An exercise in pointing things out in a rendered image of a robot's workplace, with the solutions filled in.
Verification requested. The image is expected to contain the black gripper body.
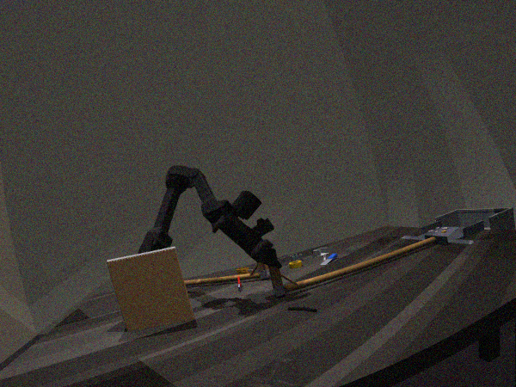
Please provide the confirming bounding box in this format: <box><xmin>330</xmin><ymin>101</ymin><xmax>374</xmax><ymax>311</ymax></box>
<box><xmin>231</xmin><ymin>224</ymin><xmax>273</xmax><ymax>262</ymax></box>

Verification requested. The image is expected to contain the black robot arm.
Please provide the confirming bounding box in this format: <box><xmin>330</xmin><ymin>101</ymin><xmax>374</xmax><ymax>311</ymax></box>
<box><xmin>138</xmin><ymin>165</ymin><xmax>274</xmax><ymax>254</ymax></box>

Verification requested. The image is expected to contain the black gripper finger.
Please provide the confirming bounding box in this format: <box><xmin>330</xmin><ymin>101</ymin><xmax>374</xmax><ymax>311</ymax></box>
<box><xmin>259</xmin><ymin>249</ymin><xmax>282</xmax><ymax>268</ymax></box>

